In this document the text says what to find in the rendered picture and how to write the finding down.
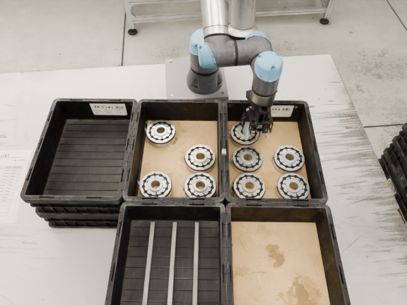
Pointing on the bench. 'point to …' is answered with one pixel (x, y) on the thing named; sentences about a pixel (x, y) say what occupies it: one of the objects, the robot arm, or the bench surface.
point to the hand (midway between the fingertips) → (252, 132)
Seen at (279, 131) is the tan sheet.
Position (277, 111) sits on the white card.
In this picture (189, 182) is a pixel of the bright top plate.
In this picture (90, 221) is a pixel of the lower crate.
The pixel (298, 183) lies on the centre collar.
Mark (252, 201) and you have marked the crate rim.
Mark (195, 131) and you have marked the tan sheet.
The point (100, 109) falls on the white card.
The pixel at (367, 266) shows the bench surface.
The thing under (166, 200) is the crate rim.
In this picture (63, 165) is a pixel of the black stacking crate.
